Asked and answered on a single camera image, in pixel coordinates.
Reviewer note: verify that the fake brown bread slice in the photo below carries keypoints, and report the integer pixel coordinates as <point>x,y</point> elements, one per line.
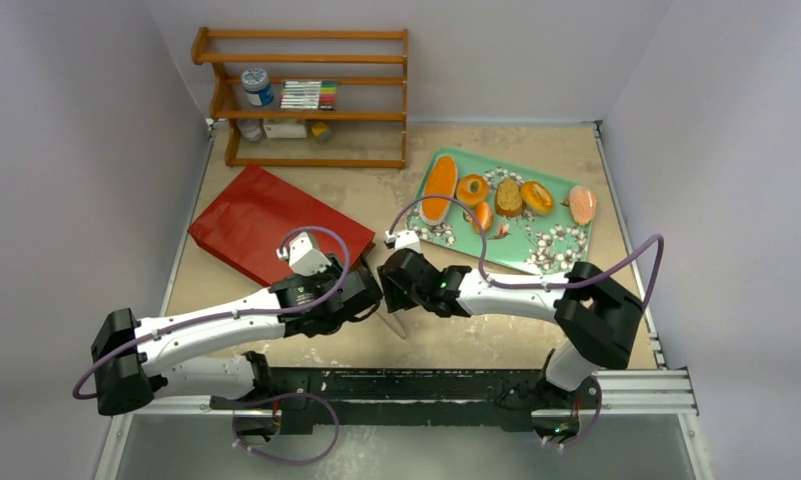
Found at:
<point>508,201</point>

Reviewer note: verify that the red paper bag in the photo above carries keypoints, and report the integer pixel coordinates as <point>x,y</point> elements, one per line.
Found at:
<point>245,224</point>

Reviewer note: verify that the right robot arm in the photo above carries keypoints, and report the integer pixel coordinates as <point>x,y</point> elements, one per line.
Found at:
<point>598,316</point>

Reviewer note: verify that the small clear jar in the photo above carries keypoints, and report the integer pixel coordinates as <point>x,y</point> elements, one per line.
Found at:
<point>250,129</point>

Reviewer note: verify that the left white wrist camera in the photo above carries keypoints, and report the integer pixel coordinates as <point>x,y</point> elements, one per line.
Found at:
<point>302,254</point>

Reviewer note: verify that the green floral tray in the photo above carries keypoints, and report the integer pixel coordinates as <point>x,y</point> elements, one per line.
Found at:
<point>528,243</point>

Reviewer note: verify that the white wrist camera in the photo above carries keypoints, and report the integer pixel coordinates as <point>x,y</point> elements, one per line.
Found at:
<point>302,254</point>
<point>402,239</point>

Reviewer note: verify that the pack of coloured markers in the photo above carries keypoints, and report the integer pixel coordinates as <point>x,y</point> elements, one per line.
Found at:
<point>309,94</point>

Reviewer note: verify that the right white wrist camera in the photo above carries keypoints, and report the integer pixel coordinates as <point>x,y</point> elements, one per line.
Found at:
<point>402,239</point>

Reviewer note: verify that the white small box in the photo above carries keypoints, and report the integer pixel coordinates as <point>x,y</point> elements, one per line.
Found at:
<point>285,128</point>

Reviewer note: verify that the fake orange doughnut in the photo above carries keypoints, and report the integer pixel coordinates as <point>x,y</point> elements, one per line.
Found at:
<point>472,190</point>

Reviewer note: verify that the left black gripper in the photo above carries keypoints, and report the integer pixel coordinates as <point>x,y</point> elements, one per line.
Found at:
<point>335,270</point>

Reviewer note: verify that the fake small sesame roll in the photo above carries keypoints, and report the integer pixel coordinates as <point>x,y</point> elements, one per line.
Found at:
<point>485,215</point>

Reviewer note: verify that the blue lidded jar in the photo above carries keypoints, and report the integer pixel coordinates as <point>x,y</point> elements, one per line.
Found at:
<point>257,87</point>

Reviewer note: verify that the fake golden bagel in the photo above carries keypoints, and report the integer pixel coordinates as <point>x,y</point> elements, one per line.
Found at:
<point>537,198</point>

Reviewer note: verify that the yellow green cube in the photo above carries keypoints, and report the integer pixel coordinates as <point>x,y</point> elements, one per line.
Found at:
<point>321,131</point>

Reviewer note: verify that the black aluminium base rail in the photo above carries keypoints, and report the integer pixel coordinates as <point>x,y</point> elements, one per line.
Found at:
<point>513,400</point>

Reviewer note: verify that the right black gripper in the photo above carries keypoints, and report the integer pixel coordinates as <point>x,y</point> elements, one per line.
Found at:
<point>395,279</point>

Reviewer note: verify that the fake pink sugared bread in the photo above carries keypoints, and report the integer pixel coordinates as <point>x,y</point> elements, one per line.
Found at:
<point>582,204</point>

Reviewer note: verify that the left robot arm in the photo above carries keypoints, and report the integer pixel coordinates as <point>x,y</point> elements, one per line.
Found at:
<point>135,360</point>

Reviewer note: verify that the black metal tongs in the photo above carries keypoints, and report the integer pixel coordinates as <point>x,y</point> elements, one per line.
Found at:
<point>393,323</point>

